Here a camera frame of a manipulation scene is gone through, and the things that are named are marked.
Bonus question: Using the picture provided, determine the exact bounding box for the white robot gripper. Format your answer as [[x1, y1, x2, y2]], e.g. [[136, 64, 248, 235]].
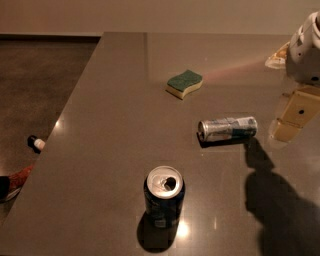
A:
[[271, 12, 320, 142]]

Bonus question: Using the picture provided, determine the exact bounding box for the silver blue redbull can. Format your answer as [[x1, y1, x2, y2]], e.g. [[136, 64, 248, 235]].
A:
[[198, 116, 258, 142]]

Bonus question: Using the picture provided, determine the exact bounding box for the dark blue soda can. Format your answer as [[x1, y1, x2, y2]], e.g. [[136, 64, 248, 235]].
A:
[[144, 166, 185, 228]]

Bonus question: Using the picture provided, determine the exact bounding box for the snack bag on table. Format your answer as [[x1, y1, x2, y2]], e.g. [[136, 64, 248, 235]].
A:
[[265, 42, 290, 70]]

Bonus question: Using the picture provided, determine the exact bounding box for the green yellow sponge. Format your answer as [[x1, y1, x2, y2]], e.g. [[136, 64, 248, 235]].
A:
[[166, 70, 203, 100]]

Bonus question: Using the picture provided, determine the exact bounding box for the black white object on floor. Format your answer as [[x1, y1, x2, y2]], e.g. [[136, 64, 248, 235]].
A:
[[27, 135, 45, 153]]

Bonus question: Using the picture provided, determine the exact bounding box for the red shoe on floor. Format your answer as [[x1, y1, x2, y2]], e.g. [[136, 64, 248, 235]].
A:
[[0, 165, 33, 203]]

